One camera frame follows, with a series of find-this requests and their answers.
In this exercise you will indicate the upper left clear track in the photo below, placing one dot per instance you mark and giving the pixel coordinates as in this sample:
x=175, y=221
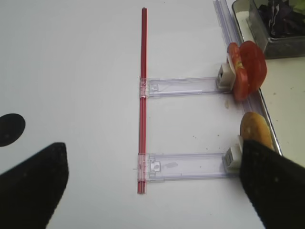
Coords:
x=182, y=86

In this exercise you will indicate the clear plastic container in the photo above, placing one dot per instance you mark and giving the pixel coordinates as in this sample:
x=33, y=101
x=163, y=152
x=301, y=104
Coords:
x=271, y=47

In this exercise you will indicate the purple cabbage pieces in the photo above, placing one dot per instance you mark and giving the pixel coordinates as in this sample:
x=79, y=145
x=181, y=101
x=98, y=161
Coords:
x=280, y=20

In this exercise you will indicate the left long clear rail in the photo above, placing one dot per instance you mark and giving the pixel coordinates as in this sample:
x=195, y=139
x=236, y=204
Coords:
x=231, y=32

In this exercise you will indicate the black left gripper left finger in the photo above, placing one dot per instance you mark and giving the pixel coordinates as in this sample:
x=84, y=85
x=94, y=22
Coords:
x=31, y=191

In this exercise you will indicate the black round table hole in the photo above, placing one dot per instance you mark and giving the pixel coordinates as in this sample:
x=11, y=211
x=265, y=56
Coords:
x=11, y=128

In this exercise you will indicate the outer tomato slice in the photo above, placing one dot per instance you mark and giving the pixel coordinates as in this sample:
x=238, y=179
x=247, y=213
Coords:
x=240, y=88

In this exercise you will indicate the white metal tray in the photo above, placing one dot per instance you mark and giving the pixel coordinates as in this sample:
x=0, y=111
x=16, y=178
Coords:
x=283, y=91

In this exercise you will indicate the white pusher behind tomato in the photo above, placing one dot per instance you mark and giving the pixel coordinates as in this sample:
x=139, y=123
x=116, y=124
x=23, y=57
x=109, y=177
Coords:
x=226, y=75

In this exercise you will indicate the inner tomato slice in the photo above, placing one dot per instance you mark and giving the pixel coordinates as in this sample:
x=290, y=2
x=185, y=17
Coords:
x=253, y=61

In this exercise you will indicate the tomato slice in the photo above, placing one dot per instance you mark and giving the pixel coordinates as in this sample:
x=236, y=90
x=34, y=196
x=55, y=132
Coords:
x=253, y=61
x=240, y=88

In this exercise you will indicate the white pusher behind bun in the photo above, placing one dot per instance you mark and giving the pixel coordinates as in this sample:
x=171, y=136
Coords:
x=233, y=157

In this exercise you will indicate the upright bun half left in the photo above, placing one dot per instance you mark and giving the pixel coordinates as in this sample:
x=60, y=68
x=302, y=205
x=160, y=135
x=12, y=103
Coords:
x=254, y=127

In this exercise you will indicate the left red rod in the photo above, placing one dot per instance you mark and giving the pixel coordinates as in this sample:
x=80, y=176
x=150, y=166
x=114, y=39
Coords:
x=141, y=182

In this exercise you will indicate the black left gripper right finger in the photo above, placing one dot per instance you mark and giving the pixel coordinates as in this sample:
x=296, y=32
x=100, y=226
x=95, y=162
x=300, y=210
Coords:
x=274, y=185

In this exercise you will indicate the lower left clear track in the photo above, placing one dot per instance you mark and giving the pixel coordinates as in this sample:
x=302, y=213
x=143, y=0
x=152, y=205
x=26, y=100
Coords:
x=170, y=167

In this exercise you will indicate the clear track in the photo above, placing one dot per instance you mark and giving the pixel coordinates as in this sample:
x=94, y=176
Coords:
x=182, y=86
x=170, y=167

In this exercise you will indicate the green lettuce in container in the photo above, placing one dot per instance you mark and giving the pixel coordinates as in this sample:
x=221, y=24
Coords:
x=299, y=6

